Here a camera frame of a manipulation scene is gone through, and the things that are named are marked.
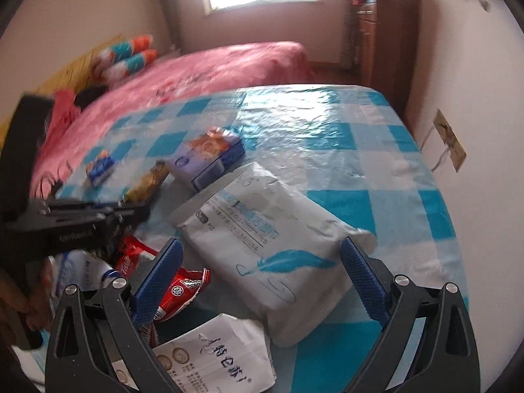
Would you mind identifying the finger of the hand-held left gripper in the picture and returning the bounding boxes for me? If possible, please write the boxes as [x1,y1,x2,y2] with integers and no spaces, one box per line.
[39,197,150,216]
[96,213,149,231]

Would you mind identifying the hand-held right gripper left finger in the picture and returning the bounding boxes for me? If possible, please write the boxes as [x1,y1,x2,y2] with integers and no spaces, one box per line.
[44,238,185,393]

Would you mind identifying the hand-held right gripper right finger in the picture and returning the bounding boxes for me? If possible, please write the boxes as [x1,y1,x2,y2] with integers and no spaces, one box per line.
[341,236,480,393]

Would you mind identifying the red snack wrapper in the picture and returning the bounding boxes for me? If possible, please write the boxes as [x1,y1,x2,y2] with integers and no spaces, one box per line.
[115,235,211,322]

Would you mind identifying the golden snack wrapper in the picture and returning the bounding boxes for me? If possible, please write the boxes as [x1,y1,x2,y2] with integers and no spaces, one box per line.
[125,160,168,203]

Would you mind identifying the purple tissue pack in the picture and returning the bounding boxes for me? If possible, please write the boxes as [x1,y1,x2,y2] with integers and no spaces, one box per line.
[166,127,246,193]

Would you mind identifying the large white wipes pack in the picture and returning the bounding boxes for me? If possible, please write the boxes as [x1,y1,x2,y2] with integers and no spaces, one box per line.
[170,161,377,348]

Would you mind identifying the person's left hand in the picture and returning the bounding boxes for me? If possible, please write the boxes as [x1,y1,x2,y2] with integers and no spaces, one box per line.
[0,268,56,334]

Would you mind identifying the small blue packet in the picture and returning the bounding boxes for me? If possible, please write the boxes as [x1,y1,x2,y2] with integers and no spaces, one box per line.
[85,150,116,187]

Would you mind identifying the white plastic bag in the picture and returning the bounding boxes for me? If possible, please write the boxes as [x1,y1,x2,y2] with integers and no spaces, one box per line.
[47,250,119,308]

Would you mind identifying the pink cloth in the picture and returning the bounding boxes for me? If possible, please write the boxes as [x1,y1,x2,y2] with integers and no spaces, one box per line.
[45,89,83,148]

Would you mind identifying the white printed paper bag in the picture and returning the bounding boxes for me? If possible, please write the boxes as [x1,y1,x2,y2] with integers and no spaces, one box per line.
[110,313,277,393]

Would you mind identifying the dark cloth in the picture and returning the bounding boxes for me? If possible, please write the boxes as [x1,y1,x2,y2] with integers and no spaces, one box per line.
[74,84,109,107]

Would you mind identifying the yellow wooden headboard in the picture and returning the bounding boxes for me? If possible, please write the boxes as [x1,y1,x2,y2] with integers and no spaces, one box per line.
[0,35,123,148]

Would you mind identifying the orange teal striped pillow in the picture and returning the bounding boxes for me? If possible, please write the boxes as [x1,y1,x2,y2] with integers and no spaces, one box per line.
[100,33,154,64]
[102,49,158,83]

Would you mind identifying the blue white checked tablecloth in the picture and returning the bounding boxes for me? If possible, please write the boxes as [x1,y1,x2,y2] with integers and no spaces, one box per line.
[30,84,471,393]

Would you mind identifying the pink bed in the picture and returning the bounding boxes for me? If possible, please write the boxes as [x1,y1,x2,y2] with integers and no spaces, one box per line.
[30,41,316,197]

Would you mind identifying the brown wooden cabinet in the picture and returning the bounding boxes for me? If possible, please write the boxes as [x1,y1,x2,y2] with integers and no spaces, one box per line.
[354,0,422,119]

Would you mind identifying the wall power strip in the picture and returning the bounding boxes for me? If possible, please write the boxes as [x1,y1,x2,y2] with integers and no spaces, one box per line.
[433,108,467,173]

